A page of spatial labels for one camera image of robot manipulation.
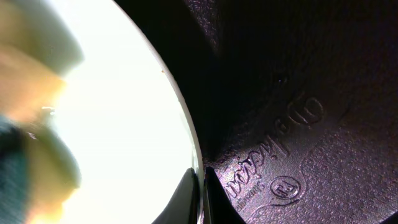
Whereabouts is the green yellow sponge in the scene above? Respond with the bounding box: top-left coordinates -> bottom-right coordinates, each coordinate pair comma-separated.
1,1 -> 80,223

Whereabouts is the black round tray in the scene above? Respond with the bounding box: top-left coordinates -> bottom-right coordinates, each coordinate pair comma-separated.
119,1 -> 397,223

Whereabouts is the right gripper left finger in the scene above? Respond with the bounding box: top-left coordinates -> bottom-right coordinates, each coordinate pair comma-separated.
152,168 -> 200,224

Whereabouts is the white plate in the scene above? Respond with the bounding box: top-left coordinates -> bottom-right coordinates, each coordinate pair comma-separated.
18,0 -> 206,224

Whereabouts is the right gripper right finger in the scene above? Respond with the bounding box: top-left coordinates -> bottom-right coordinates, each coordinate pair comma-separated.
203,167 -> 246,224

